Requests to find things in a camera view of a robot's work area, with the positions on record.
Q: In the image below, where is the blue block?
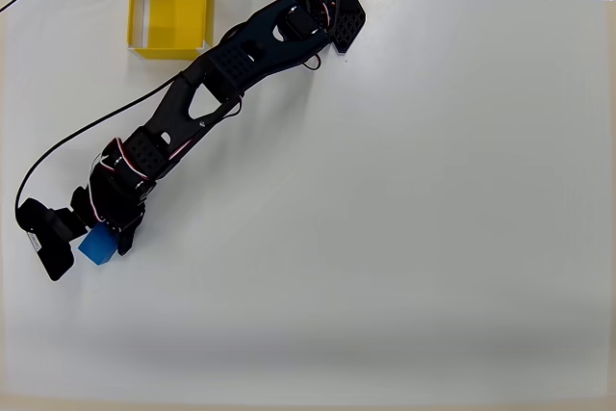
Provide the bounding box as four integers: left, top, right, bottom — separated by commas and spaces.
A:
77, 222, 120, 269

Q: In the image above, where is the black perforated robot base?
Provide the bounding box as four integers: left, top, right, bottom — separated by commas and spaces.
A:
290, 0, 368, 56

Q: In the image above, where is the yellow open box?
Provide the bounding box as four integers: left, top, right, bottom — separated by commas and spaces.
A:
126, 0, 216, 62

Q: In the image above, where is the black webcam with white label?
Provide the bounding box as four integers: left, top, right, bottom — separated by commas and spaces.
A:
15, 197, 90, 283

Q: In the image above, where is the red white servo wire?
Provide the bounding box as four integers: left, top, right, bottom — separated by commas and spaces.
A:
90, 134, 196, 225

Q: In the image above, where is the thick black camera cable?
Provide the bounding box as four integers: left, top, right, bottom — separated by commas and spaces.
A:
13, 0, 317, 234

